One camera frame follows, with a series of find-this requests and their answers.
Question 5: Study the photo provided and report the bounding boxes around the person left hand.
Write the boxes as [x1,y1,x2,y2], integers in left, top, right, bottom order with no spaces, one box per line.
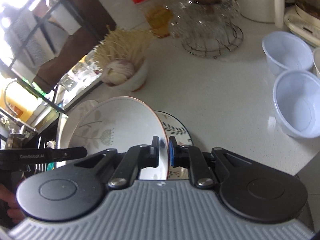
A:
[0,184,24,224]

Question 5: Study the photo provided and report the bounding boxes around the black dish rack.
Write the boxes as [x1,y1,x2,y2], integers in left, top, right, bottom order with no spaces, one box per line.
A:
[0,0,101,113]

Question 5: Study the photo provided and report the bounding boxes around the glass kettle on base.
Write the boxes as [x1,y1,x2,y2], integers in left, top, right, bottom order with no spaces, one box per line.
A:
[284,0,319,47]

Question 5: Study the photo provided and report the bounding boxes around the red lid honey jar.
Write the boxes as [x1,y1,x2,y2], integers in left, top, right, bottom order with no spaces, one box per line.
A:
[132,0,172,38]

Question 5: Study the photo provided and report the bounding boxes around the white plastic bowl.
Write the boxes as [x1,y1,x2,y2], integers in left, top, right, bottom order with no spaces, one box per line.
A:
[272,70,319,139]
[261,31,313,76]

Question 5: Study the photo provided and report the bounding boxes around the wire rack with glass cups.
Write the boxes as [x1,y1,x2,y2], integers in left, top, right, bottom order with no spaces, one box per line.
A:
[169,0,244,58]

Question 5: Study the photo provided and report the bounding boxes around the brown wooden cutting board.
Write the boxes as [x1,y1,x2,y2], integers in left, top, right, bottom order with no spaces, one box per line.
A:
[33,0,116,93]

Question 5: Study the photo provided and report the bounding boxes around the chrome tall faucet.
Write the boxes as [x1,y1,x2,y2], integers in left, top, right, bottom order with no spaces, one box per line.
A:
[1,79,37,134]

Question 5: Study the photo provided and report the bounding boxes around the plate with leaf pattern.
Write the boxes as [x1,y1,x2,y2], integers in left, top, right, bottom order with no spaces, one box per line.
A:
[155,111,193,180]

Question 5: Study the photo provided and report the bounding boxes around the white floral plate red rim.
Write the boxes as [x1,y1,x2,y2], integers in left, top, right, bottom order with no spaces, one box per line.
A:
[68,96,169,180]

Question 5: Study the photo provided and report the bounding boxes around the bowl with noodles and garlic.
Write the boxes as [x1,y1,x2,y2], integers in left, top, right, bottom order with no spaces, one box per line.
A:
[93,25,156,92]

